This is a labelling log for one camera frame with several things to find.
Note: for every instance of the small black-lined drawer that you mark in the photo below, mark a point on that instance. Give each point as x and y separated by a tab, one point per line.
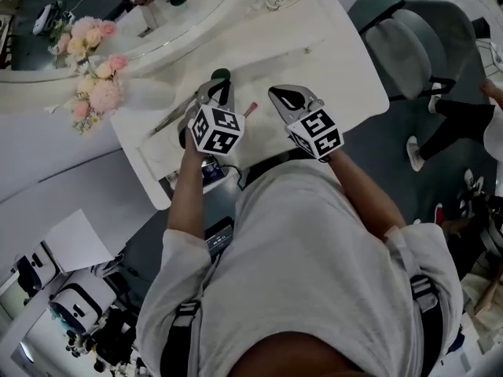
214	169

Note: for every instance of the white translucent vase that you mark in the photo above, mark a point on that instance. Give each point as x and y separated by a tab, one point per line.
149	94

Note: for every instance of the person's chin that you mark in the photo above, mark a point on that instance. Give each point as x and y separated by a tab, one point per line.
302	357

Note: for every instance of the white ornate dressing table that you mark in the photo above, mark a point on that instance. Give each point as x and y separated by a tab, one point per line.
314	61

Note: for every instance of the person's grey shirt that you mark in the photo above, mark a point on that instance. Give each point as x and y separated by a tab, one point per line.
298	265

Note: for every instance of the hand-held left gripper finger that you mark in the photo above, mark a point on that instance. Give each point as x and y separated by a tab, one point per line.
232	96
203	94

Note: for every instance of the pink flower bouquet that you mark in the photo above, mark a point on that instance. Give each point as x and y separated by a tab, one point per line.
102	92

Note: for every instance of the small dark green object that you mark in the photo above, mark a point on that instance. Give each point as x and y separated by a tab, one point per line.
221	74

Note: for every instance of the pink lipstick pen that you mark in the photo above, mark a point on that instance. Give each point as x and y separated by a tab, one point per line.
250	109

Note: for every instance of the black screen device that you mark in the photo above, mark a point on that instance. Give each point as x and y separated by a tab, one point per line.
219	236

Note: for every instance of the person's left forearm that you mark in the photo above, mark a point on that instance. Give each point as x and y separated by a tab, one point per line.
186	198

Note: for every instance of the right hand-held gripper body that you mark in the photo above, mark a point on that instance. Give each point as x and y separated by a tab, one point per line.
318	126

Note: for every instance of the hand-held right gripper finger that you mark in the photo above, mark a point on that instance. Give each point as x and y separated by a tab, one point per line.
278	108
294	98

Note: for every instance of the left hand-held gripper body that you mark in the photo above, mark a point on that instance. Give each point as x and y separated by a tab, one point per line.
220	130

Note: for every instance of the person's right forearm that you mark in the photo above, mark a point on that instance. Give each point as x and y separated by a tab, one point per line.
365	198

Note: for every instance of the white black machine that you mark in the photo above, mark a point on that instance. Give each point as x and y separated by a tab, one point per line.
78	301

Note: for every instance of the grey chair with black frame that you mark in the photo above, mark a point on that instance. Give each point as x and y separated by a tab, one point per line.
404	49

